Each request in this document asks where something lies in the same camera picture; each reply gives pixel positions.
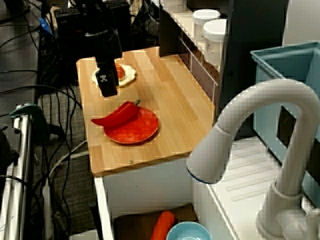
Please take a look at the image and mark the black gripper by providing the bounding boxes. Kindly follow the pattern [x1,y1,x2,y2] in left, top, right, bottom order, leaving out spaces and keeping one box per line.
[94,56,119,98]

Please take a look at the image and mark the salmon sushi toy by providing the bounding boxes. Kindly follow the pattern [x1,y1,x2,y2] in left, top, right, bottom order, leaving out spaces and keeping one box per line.
[114,62,127,81]

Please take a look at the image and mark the cream scalloped plate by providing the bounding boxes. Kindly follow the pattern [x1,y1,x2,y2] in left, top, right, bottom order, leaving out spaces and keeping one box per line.
[91,63,138,88]

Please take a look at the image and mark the red pepper toy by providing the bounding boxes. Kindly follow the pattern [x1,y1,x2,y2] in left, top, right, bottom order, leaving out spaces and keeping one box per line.
[91,99,141,130]

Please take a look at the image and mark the red round plate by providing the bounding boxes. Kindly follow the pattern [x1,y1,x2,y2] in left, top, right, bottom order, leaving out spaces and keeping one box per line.
[103,106,160,145]

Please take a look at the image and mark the black computer tower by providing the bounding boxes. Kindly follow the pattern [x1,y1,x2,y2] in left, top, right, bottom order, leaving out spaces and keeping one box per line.
[54,6,100,85]

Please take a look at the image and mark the cream shelf ledge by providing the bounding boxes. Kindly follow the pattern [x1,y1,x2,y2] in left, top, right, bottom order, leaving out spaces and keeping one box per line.
[172,11,226,73]

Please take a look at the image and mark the white lidded labelled jar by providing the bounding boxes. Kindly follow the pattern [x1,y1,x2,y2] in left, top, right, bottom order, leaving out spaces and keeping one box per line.
[192,9,221,42]
[202,19,229,68]

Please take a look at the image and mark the black bulky equipment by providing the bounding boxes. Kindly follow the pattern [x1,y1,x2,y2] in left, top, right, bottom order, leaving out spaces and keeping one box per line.
[0,126,20,176]

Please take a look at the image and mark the dark grey cabinet pillar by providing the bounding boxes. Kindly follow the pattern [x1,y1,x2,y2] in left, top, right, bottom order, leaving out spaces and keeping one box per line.
[219,0,289,141]

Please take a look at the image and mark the orange carrot toy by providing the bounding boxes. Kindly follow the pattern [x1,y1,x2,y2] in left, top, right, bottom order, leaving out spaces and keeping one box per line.
[150,210,177,240]

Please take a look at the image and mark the white toy kitchen sink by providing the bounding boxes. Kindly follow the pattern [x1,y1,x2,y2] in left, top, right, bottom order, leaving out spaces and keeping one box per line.
[93,136,320,240]

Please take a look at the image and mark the grey toy faucet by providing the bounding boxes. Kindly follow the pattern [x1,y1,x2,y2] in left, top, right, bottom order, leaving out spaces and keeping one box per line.
[186,79,320,240]

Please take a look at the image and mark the light blue bowl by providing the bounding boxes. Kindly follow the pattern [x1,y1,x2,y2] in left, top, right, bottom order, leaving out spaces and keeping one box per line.
[166,221,212,240]

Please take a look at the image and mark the light blue plastic bin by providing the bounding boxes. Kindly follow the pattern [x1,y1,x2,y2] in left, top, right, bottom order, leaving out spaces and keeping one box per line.
[250,41,320,201]

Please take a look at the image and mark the blue cable tag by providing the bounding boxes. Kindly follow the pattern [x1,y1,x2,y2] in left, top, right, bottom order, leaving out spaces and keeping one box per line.
[39,17,55,38]

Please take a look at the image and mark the white cable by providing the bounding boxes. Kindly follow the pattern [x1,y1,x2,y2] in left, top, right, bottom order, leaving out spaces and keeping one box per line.
[48,142,90,176]

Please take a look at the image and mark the aluminium frame rail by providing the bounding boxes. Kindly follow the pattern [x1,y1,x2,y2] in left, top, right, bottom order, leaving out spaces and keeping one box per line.
[4,107,35,240]

